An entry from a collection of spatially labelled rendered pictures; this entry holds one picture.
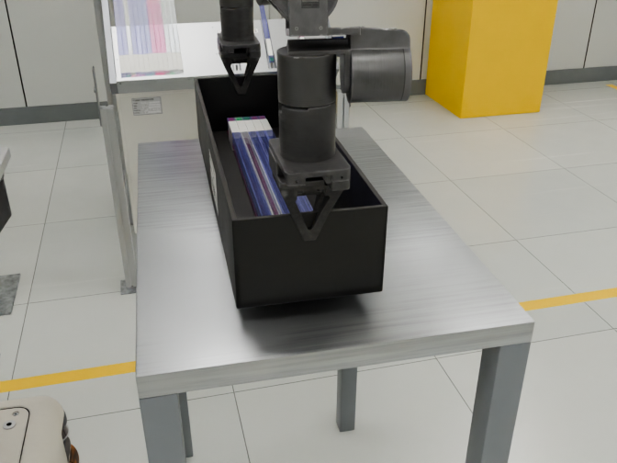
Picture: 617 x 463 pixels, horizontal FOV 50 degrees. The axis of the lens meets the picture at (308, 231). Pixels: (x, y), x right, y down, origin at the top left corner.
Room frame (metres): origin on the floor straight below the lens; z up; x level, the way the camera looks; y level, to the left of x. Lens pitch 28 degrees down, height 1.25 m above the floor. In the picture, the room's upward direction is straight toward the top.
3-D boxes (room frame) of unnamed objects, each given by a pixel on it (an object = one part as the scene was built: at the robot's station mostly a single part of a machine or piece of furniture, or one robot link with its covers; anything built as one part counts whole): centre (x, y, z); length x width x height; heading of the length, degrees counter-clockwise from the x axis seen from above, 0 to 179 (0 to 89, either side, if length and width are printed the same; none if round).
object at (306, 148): (0.64, 0.00, 1.02); 0.10 x 0.07 x 0.07; 13
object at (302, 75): (0.64, 0.00, 1.08); 0.07 x 0.06 x 0.07; 94
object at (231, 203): (0.92, 0.06, 0.88); 0.57 x 0.17 x 0.11; 13
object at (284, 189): (0.65, 0.00, 0.95); 0.07 x 0.07 x 0.09; 13
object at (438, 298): (0.93, 0.03, 0.40); 0.70 x 0.45 x 0.80; 12
